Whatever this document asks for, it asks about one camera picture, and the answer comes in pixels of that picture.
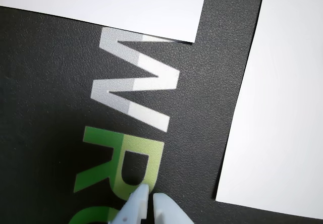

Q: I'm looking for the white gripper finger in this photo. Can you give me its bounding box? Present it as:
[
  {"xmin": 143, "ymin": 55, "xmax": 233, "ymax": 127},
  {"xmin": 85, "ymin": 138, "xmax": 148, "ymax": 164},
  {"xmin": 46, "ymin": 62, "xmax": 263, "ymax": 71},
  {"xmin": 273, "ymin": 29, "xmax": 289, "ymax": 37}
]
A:
[
  {"xmin": 152, "ymin": 192, "xmax": 195, "ymax": 224},
  {"xmin": 108, "ymin": 183, "xmax": 150, "ymax": 224}
]

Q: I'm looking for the white paper labelled HOME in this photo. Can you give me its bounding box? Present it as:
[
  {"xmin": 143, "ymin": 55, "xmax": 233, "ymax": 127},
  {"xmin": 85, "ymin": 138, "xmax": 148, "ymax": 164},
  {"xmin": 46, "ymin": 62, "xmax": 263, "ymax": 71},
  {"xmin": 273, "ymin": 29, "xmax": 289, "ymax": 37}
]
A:
[{"xmin": 216, "ymin": 0, "xmax": 323, "ymax": 221}]

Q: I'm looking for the dark mat with WRO print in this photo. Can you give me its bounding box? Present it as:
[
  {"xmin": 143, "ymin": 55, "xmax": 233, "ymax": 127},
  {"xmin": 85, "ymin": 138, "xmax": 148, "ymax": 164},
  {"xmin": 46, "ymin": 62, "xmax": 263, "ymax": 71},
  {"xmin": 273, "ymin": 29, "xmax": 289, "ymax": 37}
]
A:
[{"xmin": 0, "ymin": 0, "xmax": 323, "ymax": 224}]

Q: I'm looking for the white paper labelled 1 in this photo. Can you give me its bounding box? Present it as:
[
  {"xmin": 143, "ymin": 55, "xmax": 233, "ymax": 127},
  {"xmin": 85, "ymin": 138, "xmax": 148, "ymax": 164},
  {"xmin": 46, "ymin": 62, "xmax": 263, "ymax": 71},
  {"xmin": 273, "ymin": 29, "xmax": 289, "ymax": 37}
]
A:
[{"xmin": 0, "ymin": 0, "xmax": 209, "ymax": 44}]

